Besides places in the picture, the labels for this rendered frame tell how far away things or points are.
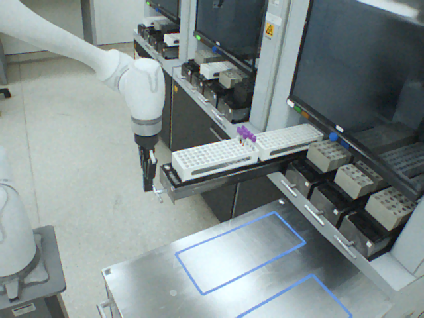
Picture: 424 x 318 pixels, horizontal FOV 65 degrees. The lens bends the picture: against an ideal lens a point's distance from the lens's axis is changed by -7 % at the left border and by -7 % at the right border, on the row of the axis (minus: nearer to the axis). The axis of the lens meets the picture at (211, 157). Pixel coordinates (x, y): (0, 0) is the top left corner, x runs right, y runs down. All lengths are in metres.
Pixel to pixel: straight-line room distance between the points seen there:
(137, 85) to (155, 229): 1.30
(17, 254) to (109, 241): 1.11
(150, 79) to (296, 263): 0.62
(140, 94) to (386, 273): 0.89
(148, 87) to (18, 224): 0.48
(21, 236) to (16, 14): 0.53
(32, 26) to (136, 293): 0.63
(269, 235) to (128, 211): 1.33
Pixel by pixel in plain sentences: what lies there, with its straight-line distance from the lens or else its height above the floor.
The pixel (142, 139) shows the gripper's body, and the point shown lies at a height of 1.00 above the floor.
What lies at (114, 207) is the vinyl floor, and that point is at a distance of 2.25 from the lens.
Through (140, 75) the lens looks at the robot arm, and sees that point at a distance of 0.93.
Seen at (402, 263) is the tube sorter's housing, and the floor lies 0.75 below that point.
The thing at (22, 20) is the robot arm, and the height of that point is 1.37.
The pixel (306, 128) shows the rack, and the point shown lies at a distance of 1.47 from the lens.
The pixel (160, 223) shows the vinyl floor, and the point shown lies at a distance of 2.13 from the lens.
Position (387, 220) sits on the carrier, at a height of 0.85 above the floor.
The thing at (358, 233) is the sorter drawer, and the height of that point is 0.79.
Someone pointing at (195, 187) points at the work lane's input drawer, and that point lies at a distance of 1.17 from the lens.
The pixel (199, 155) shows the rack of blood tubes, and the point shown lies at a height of 0.86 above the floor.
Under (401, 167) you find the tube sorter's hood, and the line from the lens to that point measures 1.10.
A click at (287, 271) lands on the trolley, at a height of 0.82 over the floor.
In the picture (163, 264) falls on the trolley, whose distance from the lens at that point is 0.92.
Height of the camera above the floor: 1.56
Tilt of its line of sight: 36 degrees down
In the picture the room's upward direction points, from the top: 6 degrees clockwise
